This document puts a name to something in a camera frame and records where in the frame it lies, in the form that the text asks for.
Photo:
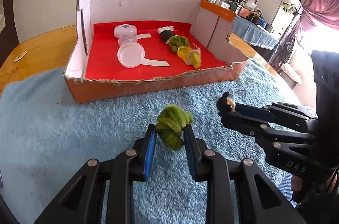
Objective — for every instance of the dark brown door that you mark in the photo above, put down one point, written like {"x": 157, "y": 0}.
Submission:
{"x": 10, "y": 27}

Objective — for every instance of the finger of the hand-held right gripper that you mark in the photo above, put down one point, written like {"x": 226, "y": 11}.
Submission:
{"x": 288, "y": 155}
{"x": 254, "y": 112}

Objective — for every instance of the pink curtain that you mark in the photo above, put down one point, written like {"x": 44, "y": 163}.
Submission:
{"x": 320, "y": 4}

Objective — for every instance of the hanging paper note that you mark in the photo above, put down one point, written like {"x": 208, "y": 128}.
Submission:
{"x": 2, "y": 17}

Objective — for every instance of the orange cardboard box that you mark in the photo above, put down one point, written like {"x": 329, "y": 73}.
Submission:
{"x": 106, "y": 92}

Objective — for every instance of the green hanging toy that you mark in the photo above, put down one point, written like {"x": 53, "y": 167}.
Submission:
{"x": 290, "y": 8}

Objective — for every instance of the round clear plastic dish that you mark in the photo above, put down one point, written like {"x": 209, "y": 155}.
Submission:
{"x": 131, "y": 55}

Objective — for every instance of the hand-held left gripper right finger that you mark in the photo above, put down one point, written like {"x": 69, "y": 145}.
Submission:
{"x": 190, "y": 155}

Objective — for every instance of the white stool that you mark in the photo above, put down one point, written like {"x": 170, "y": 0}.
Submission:
{"x": 291, "y": 74}

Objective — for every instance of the clear square plastic box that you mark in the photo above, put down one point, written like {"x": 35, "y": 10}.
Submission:
{"x": 129, "y": 41}

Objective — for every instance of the yellow plush toy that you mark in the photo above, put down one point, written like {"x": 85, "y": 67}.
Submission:
{"x": 196, "y": 61}

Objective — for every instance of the blue cloth covered side table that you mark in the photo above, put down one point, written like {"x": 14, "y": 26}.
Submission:
{"x": 254, "y": 35}

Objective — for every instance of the light blue fluffy blanket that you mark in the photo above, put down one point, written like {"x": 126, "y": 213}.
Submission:
{"x": 66, "y": 133}

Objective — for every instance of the black-haired toy figurine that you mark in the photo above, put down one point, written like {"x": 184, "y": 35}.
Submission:
{"x": 225, "y": 104}

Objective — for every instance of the green fuzzy scrunchie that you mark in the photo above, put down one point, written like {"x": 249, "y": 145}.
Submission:
{"x": 172, "y": 126}
{"x": 176, "y": 42}

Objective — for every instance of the pink rounded electronic device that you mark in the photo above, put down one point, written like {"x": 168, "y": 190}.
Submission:
{"x": 124, "y": 31}

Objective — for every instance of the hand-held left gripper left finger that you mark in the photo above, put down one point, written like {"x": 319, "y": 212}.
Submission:
{"x": 149, "y": 155}

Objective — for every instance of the row of cosmetic bottles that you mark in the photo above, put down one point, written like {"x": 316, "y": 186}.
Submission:
{"x": 238, "y": 8}

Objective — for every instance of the black and white fabric roll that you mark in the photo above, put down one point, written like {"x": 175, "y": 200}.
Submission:
{"x": 166, "y": 34}

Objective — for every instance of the small table sticker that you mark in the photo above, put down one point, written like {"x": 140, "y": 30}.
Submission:
{"x": 20, "y": 56}

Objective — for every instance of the yellow plastic cap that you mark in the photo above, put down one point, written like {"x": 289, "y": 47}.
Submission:
{"x": 183, "y": 52}

